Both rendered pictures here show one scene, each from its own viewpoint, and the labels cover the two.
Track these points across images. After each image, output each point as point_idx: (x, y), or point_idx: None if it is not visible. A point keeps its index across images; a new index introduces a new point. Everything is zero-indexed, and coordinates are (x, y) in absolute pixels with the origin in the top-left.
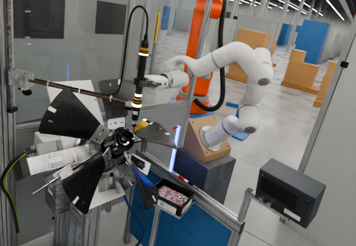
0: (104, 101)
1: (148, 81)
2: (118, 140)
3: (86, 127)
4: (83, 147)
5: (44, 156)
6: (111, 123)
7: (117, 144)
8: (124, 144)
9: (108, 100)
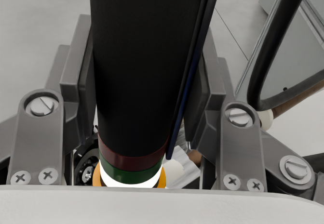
0: (310, 156)
1: (24, 98)
2: (88, 153)
3: None
4: (180, 137)
5: None
6: None
7: (80, 150)
8: (74, 175)
9: (310, 164)
